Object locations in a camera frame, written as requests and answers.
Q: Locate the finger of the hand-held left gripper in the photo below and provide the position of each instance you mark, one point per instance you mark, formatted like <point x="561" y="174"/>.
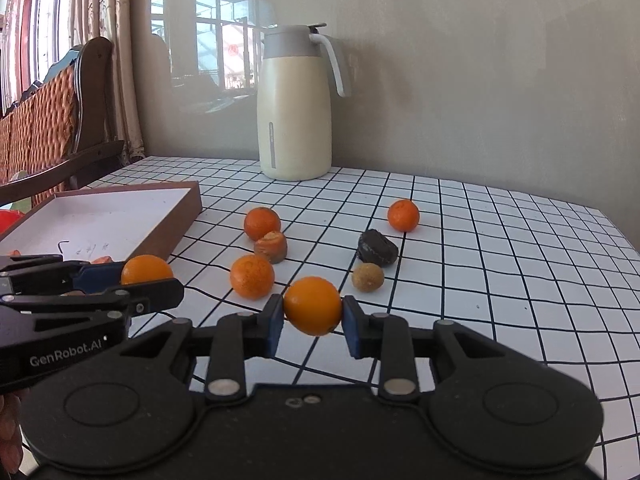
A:
<point x="150" y="295"/>
<point x="97" y="275"/>

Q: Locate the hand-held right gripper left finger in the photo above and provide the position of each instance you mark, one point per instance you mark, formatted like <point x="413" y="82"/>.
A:
<point x="274" y="329"/>

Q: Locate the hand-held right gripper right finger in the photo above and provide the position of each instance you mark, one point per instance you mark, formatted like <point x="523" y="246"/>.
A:
<point x="352" y="329"/>

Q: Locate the small round brown fruit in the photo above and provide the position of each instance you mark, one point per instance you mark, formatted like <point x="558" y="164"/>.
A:
<point x="367" y="277"/>

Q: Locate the brown cardboard box white inside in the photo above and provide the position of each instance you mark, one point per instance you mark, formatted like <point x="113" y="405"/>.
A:
<point x="110" y="215"/>

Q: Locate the damaged half-peeled orange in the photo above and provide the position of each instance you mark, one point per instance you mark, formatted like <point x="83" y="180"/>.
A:
<point x="270" y="248"/>

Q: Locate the person's left hand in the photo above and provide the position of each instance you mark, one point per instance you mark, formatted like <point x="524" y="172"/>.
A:
<point x="9" y="435"/>

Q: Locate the small black hex key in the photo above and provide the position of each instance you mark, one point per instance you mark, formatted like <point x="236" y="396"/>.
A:
<point x="61" y="248"/>

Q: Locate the dark brown shrivelled fruit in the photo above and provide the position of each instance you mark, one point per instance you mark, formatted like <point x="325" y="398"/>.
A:
<point x="377" y="247"/>

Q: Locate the red plastic bag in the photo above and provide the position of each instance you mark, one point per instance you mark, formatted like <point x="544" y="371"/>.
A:
<point x="7" y="221"/>

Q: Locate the white black-grid tablecloth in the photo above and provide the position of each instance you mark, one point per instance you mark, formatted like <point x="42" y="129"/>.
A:
<point x="500" y="270"/>

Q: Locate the orange quilted sofa back cushion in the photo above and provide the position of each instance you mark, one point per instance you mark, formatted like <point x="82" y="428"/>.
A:
<point x="40" y="120"/>

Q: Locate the dark wooden sofa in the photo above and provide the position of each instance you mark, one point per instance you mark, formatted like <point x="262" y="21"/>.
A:
<point x="95" y="85"/>

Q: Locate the beige embroidered curtain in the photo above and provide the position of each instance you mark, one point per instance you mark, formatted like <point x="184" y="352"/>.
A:
<point x="120" y="60"/>

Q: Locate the cream thermos jug grey lid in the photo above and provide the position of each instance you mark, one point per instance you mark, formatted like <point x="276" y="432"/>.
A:
<point x="292" y="110"/>

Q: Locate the window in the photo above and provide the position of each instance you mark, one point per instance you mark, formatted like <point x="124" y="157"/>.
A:
<point x="47" y="15"/>

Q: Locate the pink sheer curtain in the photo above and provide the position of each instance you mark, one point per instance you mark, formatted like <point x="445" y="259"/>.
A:
<point x="15" y="15"/>

